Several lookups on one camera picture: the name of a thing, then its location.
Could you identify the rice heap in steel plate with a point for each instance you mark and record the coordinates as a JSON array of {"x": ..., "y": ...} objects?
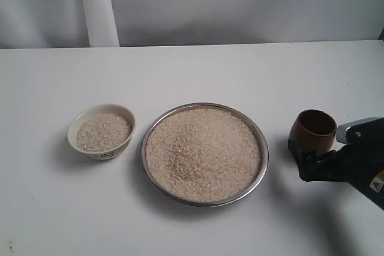
[{"x": 203, "y": 155}]

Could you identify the brown wooden cup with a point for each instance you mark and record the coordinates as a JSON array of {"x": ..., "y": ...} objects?
[{"x": 314, "y": 129}]

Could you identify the white backdrop curtain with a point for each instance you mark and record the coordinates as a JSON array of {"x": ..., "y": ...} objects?
[{"x": 114, "y": 23}]

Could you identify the uncooked rice grains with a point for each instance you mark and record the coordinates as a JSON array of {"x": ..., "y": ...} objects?
[{"x": 103, "y": 132}]

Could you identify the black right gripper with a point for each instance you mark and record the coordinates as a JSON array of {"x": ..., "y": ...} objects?
[{"x": 359, "y": 162}]

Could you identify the small cream ceramic bowl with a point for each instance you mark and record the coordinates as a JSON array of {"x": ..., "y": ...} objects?
[{"x": 99, "y": 110}]

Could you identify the large steel round plate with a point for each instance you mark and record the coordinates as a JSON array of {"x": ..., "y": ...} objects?
[{"x": 260, "y": 140}]

